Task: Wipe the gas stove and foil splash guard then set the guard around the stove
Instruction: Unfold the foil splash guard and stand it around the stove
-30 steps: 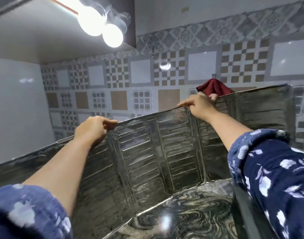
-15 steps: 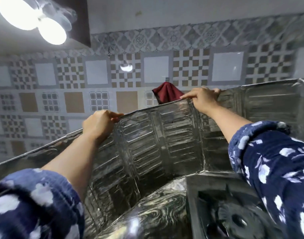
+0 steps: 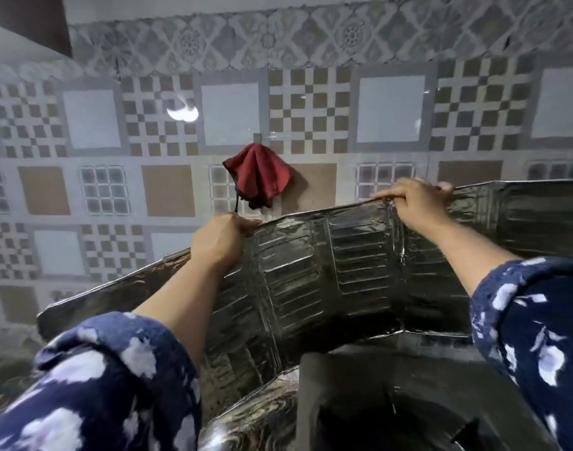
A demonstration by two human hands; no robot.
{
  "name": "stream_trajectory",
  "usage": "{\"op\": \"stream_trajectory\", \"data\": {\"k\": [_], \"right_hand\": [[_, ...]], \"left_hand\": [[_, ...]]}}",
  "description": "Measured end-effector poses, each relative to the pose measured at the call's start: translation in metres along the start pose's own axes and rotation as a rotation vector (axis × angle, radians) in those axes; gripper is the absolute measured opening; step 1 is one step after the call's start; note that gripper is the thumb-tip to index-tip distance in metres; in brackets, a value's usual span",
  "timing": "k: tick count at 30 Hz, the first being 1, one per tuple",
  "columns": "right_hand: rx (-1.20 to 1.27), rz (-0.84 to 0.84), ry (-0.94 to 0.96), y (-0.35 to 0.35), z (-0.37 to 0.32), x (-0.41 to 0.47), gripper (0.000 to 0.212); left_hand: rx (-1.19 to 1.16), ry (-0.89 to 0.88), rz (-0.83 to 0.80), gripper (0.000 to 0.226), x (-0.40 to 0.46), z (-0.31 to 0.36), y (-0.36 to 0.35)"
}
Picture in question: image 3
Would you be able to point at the person's right hand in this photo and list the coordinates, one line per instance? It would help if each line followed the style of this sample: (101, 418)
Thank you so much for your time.
(418, 204)

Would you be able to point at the person's left hand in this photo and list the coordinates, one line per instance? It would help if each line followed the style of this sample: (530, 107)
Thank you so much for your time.
(220, 241)

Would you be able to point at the person's left thumb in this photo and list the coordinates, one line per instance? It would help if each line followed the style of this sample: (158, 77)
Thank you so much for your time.
(248, 224)

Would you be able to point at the person's right thumb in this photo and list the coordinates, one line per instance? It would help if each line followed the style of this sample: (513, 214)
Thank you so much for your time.
(386, 193)

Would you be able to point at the silver foil splatter guard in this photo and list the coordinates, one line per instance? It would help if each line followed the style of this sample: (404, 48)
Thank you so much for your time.
(324, 272)

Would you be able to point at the person's right forearm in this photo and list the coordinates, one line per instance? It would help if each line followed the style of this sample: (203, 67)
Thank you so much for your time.
(465, 255)

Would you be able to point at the person's left forearm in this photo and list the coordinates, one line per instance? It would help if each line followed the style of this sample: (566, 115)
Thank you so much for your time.
(185, 305)

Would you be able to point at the red hanging cloth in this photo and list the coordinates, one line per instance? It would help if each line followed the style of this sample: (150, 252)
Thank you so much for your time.
(258, 176)

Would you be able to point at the black stove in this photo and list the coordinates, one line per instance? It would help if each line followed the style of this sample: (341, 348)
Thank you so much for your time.
(408, 399)

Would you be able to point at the blue floral right sleeve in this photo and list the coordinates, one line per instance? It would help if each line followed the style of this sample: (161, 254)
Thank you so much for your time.
(540, 333)

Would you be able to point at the blue floral sleeve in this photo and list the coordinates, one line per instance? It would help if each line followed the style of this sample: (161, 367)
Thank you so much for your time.
(540, 333)
(103, 389)

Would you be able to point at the blue floral left sleeve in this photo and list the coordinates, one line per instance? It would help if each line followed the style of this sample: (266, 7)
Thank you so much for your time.
(103, 389)

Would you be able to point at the dark brown wall cabinet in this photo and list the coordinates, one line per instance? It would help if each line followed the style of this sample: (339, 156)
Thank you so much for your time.
(25, 21)

